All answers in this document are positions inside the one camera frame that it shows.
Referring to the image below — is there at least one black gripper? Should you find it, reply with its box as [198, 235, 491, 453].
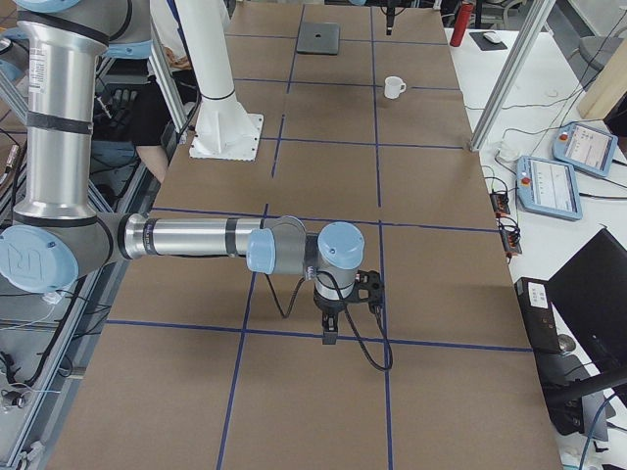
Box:
[313, 292, 348, 345]

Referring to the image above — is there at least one white cup with handle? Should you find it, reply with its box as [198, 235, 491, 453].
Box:
[384, 75, 407, 100]

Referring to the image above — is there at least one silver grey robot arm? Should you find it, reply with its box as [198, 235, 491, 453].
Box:
[1, 1, 374, 344]

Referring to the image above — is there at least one black open laptop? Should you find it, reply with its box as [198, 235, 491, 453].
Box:
[548, 228, 626, 371]

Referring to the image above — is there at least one silver closed laptop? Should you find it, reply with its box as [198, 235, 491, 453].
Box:
[296, 22, 341, 56]

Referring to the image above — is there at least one black computer box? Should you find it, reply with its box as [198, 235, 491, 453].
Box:
[514, 277, 576, 354]

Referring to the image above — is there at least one orange black USB hub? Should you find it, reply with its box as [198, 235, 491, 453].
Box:
[489, 192, 510, 217]

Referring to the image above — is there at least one blue teach pendant near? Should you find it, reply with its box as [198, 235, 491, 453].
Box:
[516, 156, 583, 220]

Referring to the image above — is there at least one blue teach pendant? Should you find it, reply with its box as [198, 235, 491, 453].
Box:
[553, 122, 618, 178]
[516, 156, 583, 220]

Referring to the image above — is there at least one blue teach pendant far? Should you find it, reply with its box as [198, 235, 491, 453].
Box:
[553, 122, 618, 178]

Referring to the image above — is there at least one white computer mouse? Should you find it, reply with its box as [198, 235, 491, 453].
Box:
[482, 31, 502, 44]

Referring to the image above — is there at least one red bottle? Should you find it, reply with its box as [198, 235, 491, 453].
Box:
[450, 1, 474, 47]

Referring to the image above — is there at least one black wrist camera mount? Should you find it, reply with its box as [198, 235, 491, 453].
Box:
[347, 270, 384, 316]

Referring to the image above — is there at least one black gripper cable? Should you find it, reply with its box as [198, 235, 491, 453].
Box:
[264, 271, 395, 373]

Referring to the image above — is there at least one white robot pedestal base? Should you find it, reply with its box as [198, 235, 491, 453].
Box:
[175, 0, 264, 162]

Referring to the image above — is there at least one aluminium frame post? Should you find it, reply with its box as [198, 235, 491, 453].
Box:
[469, 0, 555, 152]

